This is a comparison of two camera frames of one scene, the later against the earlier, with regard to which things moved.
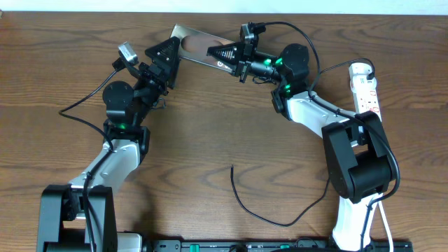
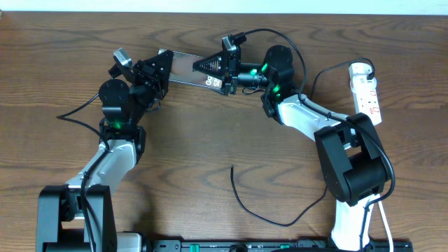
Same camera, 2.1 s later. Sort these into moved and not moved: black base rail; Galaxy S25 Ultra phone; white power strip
Moved: Galaxy S25 Ultra phone
Not moved: white power strip; black base rail
